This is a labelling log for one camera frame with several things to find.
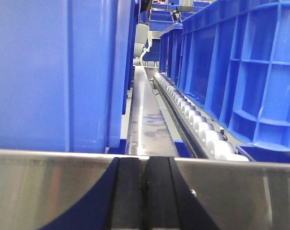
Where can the white roller track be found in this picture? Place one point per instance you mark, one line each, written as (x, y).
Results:
(200, 136)

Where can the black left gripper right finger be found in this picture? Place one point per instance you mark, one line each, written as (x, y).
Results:
(169, 204)

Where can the steel lane divider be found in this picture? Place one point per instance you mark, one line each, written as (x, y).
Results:
(148, 134)

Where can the blue bin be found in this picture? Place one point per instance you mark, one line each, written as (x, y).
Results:
(64, 73)
(235, 65)

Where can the blue bin lower level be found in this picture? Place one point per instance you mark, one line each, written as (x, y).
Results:
(263, 155)

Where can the steel shelf front rail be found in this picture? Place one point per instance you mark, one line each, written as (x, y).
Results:
(36, 187)

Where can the white office chair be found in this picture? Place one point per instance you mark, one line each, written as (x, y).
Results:
(143, 43)

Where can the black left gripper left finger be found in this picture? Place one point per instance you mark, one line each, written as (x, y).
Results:
(113, 203)

